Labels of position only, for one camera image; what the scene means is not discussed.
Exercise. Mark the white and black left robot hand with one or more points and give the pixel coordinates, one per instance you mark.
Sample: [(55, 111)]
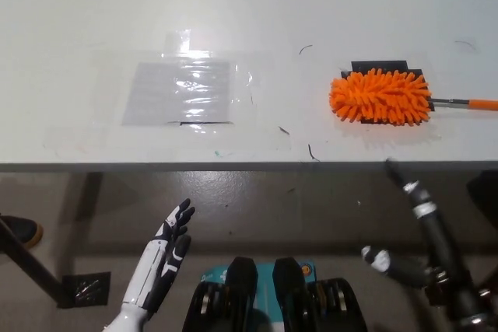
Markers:
[(155, 266)]

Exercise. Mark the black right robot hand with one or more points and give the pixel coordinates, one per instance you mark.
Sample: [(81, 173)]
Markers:
[(443, 254)]

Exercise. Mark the orange microfiber duster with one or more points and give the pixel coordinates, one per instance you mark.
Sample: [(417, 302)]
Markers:
[(377, 96)]

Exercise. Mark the black tape patch on desk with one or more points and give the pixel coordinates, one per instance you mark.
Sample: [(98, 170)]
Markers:
[(377, 65)]

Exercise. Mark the black tape patch on floor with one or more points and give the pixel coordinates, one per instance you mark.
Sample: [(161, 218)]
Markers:
[(85, 289)]

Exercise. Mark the black table leg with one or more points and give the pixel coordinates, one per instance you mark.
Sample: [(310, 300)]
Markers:
[(33, 264)]

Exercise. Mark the black shoe with tan sole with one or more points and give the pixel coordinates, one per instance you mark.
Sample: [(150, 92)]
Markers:
[(21, 231)]

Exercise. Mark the clear plastic sheet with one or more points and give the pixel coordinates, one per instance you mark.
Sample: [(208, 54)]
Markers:
[(179, 91)]

